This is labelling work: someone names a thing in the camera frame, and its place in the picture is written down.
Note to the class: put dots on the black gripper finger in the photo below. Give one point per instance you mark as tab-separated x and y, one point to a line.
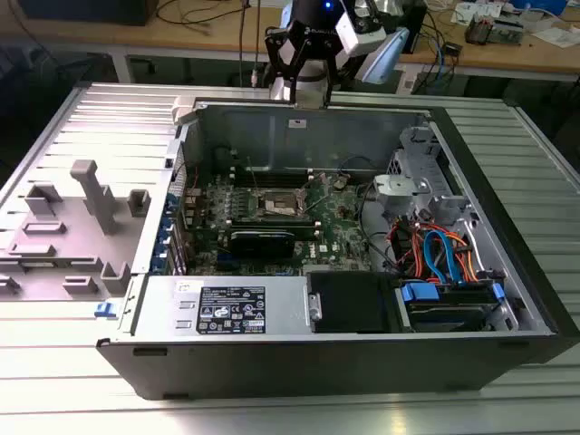
272	50
331	68

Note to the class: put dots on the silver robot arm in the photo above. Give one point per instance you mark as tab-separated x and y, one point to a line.
385	54

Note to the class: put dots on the CPU socket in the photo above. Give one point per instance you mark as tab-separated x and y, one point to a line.
278	199

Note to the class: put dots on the small upright black box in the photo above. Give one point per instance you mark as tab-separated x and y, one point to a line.
417	27

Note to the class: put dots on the grey case latch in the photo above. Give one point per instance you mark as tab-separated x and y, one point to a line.
183	109

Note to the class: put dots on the coin cell battery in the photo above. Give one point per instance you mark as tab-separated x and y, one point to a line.
340	183

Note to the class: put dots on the silver metal drive cage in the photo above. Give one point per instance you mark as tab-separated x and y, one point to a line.
417	149

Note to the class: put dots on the small black adapter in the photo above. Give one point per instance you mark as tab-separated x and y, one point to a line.
453	49

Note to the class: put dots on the black RAM stick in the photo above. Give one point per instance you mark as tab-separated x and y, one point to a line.
247	171
272	221

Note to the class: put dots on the white printed card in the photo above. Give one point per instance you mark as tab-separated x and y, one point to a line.
464	11

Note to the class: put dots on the green motherboard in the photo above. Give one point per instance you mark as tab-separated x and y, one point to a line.
335	213

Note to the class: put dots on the copper finned heat sink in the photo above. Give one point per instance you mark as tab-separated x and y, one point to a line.
479	31

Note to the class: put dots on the wooden desk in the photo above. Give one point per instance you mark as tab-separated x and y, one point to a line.
498	56

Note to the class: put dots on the green circuit board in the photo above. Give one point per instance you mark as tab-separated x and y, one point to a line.
507	31

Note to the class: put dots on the blue card retainer clip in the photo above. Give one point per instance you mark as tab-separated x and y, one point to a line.
164	225
170	202
157	265
160	248

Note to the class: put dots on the large black box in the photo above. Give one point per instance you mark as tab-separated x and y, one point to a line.
90	11

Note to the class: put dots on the black graphics card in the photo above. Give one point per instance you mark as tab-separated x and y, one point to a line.
258	244

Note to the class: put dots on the white paper sheet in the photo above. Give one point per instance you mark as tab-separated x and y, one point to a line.
557	36

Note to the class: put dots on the hard disk in blue carrier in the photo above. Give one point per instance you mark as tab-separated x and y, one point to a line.
419	291

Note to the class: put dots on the grey parts rack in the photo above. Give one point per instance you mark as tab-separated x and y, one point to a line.
77	235

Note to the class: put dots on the silver power supply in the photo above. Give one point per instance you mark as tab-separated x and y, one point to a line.
158	308

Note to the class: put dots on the black PC case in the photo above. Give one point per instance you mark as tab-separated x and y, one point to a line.
317	367

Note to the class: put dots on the blue plastic clip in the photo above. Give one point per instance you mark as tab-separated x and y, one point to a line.
103	310

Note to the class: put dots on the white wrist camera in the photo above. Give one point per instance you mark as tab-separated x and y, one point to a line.
358	41

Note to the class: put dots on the silver round metal bracket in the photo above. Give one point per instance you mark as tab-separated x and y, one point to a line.
399	186

